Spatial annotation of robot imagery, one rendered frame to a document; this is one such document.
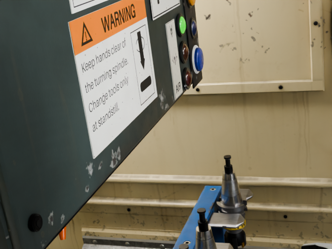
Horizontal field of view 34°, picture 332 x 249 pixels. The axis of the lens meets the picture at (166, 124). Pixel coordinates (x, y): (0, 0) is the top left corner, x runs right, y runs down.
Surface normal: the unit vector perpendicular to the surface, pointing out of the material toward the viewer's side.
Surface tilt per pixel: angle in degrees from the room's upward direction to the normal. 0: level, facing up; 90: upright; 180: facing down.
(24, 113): 90
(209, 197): 0
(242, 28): 90
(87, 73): 90
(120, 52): 90
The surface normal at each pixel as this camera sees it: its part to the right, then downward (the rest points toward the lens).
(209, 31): -0.30, 0.36
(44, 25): 0.95, -0.01
